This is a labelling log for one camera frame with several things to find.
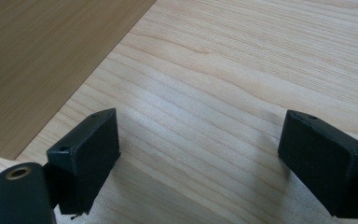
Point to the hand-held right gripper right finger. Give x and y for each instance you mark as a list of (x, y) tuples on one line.
[(320, 161)]

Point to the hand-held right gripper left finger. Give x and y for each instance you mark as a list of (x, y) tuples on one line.
[(87, 158)]

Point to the brown wooden board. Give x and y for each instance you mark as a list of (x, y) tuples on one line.
[(43, 62)]

